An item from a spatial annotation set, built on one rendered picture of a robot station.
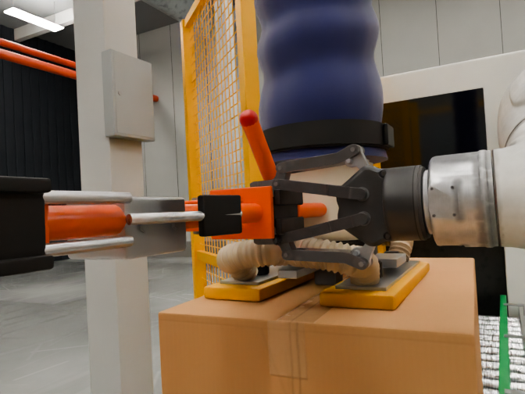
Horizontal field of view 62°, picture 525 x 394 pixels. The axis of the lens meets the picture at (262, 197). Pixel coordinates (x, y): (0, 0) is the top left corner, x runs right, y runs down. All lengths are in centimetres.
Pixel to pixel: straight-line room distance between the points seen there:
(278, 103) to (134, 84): 105
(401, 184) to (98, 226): 27
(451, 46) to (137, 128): 853
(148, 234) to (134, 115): 135
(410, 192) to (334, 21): 37
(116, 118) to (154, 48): 1138
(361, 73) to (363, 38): 6
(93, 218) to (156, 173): 1200
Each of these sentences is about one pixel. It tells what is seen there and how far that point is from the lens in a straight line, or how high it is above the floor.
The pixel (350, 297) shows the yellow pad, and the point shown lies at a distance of 59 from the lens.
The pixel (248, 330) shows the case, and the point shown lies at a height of 104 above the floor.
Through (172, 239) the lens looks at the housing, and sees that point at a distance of 36.
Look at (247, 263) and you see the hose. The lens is 62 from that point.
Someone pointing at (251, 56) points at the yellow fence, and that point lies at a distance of 143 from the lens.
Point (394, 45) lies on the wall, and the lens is 994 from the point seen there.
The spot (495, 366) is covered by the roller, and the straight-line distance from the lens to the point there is 200.
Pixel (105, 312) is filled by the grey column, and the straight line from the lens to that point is 170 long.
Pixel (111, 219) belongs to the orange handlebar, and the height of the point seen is 120.
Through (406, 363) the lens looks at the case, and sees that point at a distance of 52.
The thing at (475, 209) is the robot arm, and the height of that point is 119.
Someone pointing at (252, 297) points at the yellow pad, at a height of 107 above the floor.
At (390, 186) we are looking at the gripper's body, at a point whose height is 121.
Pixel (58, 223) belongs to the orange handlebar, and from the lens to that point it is 29.
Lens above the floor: 120
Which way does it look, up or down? 1 degrees up
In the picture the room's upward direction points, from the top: 3 degrees counter-clockwise
